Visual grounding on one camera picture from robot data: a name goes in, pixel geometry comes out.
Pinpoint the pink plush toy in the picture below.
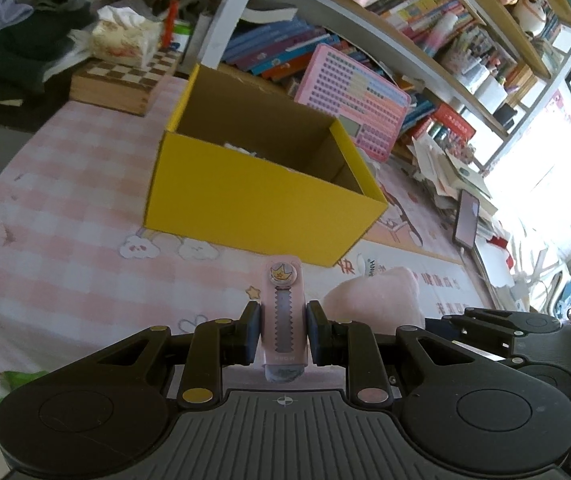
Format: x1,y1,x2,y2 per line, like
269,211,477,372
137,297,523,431
321,266,425,335

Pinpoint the pink utility knife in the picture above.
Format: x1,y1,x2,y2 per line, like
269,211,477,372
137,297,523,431
260,255,308,384

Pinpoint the pink cartoon desk mat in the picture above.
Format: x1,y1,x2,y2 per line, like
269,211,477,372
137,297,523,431
336,164,494,318

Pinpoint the black smartphone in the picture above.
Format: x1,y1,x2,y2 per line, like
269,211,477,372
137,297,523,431
453,190,481,250

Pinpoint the yellow cardboard box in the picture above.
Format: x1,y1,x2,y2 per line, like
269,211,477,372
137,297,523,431
143,65,389,266

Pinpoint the stack of papers and books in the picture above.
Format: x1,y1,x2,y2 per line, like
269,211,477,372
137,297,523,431
410,136,514,288

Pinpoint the pink learning keyboard toy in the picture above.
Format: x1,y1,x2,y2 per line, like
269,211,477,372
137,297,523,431
294,44,411,162

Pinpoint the red book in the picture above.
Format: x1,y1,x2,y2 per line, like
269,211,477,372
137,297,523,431
430,103,476,143

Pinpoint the wooden chess box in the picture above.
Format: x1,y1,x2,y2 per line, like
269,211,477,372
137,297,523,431
69,51,181,116

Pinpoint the white pen holder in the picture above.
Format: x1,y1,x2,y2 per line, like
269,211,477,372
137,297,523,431
463,64,508,114

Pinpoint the row of blue books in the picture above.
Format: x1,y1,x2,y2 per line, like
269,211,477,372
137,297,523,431
220,16,346,84

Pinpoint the tissue pack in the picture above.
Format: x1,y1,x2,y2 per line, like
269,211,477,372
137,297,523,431
70,6,163,68

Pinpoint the red glue bottle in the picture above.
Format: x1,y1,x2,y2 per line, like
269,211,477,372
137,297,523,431
160,0,181,50

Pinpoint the white bookshelf frame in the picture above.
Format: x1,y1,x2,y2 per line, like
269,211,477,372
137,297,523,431
199,0,571,172

